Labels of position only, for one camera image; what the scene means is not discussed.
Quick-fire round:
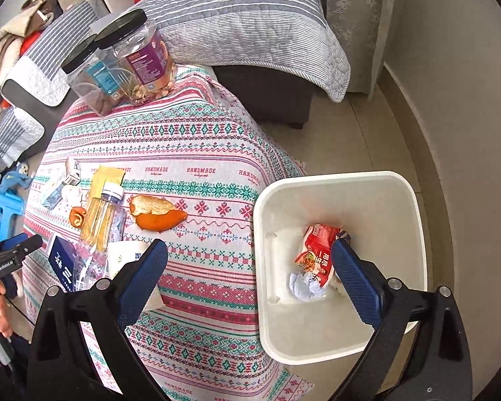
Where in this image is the white tissue pack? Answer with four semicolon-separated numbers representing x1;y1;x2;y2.
106;240;166;310

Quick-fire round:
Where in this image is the grey striped sofa cover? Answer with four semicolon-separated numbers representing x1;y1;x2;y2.
127;0;352;103

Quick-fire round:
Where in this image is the crumpled pale blue paper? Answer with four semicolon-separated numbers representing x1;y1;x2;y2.
288;271;329;303

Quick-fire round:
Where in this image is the patterned tablecloth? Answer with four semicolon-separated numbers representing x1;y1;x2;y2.
23;64;315;401

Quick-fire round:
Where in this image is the grey striped cushion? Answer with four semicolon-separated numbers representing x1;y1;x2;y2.
0;106;47;168

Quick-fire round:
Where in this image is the white plastic bin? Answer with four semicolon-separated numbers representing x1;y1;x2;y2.
253;170;427;365

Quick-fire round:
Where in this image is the pale blue small packet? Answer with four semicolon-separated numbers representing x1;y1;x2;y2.
41;177;67;210

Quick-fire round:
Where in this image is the crumpled white tissue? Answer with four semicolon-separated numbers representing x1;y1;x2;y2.
62;186;85;208

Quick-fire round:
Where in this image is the clear plastic wrapper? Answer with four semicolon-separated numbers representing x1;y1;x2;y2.
73;240;110;291

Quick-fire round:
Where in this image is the dark blue packet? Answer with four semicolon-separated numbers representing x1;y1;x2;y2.
48;235;83;293

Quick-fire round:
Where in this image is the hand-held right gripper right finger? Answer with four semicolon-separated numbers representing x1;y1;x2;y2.
329;239;473;401

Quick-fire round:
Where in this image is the purple label nut jar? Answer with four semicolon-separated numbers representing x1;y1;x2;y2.
94;8;178;108

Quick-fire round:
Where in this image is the dark grey sofa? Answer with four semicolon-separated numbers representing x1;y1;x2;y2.
212;64;315;130

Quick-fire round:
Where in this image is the blue toy figure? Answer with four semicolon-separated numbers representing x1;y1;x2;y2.
0;161;36;193

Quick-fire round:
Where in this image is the teal label clear jar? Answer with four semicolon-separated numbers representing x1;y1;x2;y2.
60;35;128;117

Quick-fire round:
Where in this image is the blue plastic stool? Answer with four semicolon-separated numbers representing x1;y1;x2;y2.
0;179;26;244

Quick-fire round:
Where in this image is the grey embroidered curtain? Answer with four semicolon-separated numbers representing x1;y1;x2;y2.
316;0;398;98

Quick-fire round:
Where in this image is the yellow packet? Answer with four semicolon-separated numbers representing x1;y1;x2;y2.
85;166;126;218

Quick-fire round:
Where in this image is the clear plastic bottle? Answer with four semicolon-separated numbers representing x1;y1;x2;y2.
80;184;126;256

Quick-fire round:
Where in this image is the beige cloth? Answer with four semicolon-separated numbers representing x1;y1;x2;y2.
0;0;60;89

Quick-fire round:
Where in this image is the large orange peel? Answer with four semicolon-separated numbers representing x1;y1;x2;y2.
129;194;188;233

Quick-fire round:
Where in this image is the grey striped armrest cover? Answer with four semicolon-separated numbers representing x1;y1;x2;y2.
2;1;100;108

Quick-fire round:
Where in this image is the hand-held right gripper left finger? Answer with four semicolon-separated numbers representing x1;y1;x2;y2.
27;239;168;401

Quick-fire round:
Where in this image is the red snack wrapper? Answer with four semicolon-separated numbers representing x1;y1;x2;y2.
294;223;352;290

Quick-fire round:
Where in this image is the white cigarette box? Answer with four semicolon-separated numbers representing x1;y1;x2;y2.
62;158;85;185

